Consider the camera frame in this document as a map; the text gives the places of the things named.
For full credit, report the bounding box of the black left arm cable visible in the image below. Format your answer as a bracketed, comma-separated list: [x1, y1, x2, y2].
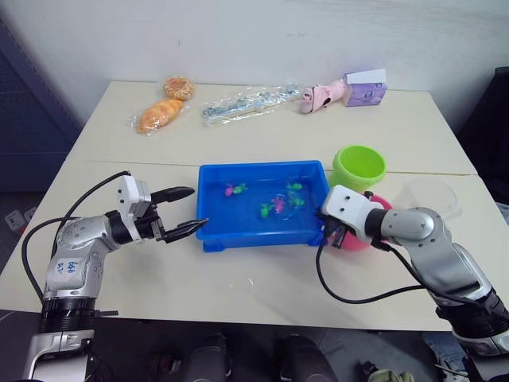
[21, 170, 132, 307]

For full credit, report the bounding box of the dark rounded shape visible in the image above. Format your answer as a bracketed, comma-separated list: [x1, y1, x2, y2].
[277, 335, 340, 382]
[185, 333, 232, 382]

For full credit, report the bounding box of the long bread in bag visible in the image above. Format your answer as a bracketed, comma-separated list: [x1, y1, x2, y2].
[127, 98, 187, 137]

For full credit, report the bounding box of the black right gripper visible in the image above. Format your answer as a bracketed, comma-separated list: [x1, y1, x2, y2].
[320, 214, 354, 251]

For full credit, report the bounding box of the white power strip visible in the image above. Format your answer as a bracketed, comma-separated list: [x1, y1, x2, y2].
[4, 205, 37, 233]

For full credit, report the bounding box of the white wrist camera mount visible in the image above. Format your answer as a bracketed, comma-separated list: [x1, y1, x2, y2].
[321, 184, 379, 240]
[115, 174, 154, 242]

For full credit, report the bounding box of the pink plastic bucket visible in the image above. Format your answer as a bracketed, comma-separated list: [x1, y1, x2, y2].
[340, 189, 394, 253]

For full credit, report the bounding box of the blue plastic tub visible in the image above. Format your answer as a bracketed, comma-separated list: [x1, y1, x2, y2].
[196, 159, 331, 254]

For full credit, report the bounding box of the green plastic bucket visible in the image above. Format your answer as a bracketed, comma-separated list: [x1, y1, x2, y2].
[328, 145, 387, 196]

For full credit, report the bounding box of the dark blue cabinet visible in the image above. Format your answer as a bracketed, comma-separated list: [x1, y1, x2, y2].
[0, 11, 85, 196]

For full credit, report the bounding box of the clear plastic cup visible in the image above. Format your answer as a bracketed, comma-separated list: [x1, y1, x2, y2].
[396, 177, 463, 224]

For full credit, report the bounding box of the purple tissue box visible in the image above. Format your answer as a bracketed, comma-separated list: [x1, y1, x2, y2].
[343, 68, 389, 109]

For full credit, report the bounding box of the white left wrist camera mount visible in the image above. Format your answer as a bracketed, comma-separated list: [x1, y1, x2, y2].
[115, 174, 154, 242]

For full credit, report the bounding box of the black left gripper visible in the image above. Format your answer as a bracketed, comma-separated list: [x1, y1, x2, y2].
[134, 185, 211, 245]

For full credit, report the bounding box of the round bread in bag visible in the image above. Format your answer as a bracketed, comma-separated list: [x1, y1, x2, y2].
[163, 76, 196, 101]

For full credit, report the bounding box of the clear plastic packet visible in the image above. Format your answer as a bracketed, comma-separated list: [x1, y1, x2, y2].
[200, 78, 304, 128]

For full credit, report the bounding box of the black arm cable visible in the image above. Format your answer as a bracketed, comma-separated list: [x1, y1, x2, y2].
[316, 233, 496, 308]
[21, 170, 132, 307]

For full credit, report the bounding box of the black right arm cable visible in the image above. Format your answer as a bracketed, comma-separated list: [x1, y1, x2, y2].
[316, 233, 496, 308]

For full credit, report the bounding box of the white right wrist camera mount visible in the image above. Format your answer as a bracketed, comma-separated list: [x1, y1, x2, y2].
[321, 184, 379, 240]

